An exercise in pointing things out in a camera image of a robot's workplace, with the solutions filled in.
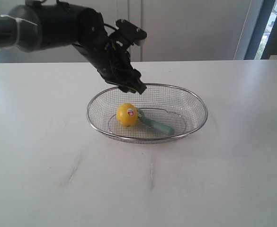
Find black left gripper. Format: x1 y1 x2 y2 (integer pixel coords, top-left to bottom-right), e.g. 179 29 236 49
88 40 147 95

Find yellow lemon with sticker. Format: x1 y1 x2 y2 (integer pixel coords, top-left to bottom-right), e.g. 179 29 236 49
116 103 138 127

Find teal handled peeler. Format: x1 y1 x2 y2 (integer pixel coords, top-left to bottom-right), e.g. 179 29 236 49
137 108 175 136

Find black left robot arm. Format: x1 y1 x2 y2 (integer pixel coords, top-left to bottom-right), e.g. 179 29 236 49
0 0 147 94

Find oval metal mesh basket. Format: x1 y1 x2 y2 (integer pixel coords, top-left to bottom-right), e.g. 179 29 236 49
86 83 208 144

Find white cabinet doors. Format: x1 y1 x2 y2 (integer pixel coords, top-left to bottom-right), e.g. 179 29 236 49
0 0 257 63

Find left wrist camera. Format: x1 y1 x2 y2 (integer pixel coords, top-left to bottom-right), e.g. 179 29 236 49
109 19 147 49

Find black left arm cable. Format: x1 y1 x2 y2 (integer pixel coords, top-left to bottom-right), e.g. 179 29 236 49
102 21 119 33

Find window with dark frame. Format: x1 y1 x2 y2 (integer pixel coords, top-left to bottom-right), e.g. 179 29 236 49
243 0 277 60

